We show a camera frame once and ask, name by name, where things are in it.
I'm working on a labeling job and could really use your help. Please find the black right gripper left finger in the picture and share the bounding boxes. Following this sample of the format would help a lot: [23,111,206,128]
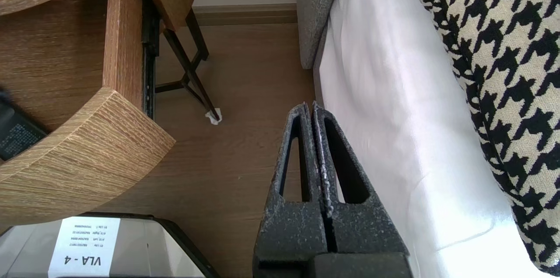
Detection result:
[253,103,329,278]

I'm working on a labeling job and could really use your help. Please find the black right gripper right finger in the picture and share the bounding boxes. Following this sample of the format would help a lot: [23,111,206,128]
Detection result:
[311,102,413,278]

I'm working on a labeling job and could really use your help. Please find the round wooden side table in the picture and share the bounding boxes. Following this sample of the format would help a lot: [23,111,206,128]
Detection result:
[0,0,176,230]

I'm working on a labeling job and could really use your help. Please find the black remote control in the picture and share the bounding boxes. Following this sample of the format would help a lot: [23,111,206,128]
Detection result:
[0,88,49,162]

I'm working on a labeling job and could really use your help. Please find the white bed sheet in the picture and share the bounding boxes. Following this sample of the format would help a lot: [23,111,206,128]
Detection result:
[313,0,545,278]

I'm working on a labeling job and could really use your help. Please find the white floor pad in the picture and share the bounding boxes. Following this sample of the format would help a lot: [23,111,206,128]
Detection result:
[205,109,224,126]

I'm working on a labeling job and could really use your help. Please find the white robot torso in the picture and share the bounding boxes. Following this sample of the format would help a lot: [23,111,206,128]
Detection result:
[0,212,219,278]

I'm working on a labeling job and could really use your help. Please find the black metal table legs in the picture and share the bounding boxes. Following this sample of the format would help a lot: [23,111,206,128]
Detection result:
[154,7,221,122]

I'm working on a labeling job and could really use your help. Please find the white VLA-4 label sticker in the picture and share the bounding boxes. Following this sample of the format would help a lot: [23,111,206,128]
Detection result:
[47,216,121,278]

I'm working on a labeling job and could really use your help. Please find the wooden baseboard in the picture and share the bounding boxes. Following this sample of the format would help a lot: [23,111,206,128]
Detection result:
[192,3,299,26]

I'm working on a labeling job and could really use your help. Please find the grey upholstered headboard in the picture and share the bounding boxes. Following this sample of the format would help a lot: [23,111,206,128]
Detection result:
[297,0,346,70]

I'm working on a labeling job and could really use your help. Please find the houndstooth pillow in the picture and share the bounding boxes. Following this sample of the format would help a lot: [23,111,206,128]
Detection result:
[402,0,560,277]

